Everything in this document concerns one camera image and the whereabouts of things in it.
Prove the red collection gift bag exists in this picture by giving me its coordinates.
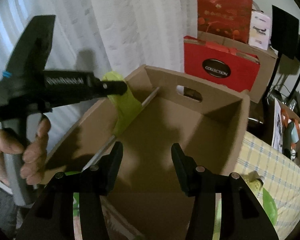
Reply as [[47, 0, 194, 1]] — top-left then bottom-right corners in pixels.
[[184, 36, 260, 92]]

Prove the white sheer curtain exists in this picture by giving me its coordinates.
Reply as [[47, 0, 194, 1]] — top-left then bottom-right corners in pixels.
[[0, 0, 199, 153]]

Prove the person's left hand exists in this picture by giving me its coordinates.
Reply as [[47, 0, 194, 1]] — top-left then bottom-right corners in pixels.
[[0, 115, 51, 186]]

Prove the large brown cardboard box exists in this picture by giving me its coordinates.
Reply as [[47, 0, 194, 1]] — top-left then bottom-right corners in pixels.
[[197, 31, 277, 103]]

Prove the red patterned gift bag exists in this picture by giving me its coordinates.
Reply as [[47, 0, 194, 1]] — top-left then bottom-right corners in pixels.
[[197, 0, 253, 43]]

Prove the cardboard box with tools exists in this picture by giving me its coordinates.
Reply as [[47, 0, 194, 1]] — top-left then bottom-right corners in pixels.
[[271, 99, 300, 164]]

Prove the pink white product box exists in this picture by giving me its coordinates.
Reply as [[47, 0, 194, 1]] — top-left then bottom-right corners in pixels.
[[248, 11, 271, 50]]

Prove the lime green clip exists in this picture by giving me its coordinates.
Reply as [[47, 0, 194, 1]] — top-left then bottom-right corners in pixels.
[[102, 71, 142, 137]]

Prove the left black speaker on stand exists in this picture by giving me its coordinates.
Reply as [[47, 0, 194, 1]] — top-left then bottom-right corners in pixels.
[[264, 5, 299, 96]]

